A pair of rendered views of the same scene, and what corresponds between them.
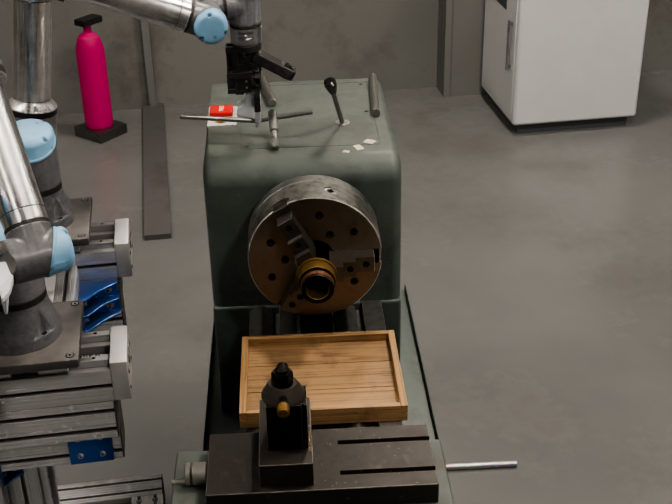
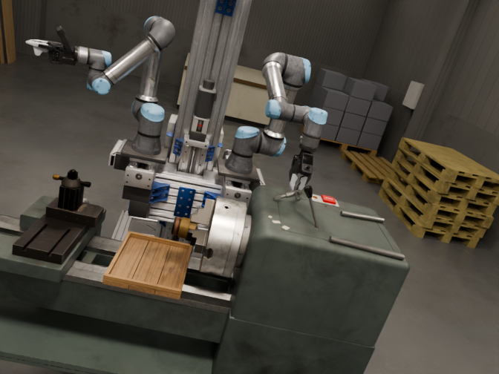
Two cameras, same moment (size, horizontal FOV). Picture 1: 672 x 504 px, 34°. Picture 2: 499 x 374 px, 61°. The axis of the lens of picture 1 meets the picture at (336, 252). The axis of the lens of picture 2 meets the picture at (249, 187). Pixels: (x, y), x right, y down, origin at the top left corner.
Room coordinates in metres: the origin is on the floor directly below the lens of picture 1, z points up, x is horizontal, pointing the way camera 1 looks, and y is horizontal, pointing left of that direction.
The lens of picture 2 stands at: (2.26, -1.50, 1.92)
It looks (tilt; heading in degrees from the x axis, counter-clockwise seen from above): 21 degrees down; 87
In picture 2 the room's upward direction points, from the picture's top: 15 degrees clockwise
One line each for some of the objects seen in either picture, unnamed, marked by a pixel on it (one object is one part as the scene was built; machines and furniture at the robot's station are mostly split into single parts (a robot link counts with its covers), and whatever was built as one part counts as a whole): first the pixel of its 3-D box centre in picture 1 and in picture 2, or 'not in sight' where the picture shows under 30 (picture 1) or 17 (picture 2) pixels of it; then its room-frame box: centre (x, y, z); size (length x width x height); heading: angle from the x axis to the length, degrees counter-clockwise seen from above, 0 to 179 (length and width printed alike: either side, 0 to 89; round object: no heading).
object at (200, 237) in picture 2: (354, 261); (199, 243); (2.21, -0.04, 1.08); 0.12 x 0.11 x 0.05; 93
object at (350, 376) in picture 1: (320, 376); (151, 262); (2.03, 0.04, 0.89); 0.36 x 0.30 x 0.04; 93
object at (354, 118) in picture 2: not in sight; (347, 113); (4.19, 6.95, 0.67); 1.35 x 0.91 x 1.34; 9
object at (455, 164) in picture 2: not in sight; (437, 189); (4.98, 3.85, 0.46); 1.31 x 0.90 x 0.93; 98
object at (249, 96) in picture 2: not in sight; (225, 88); (1.72, 7.58, 0.41); 2.19 x 1.82 x 0.82; 98
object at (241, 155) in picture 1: (301, 184); (311, 258); (2.68, 0.09, 1.06); 0.59 x 0.48 x 0.39; 3
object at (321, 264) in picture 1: (316, 279); (184, 228); (2.14, 0.04, 1.08); 0.09 x 0.09 x 0.09; 3
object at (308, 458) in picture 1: (286, 440); (75, 211); (1.67, 0.10, 1.00); 0.20 x 0.10 x 0.05; 3
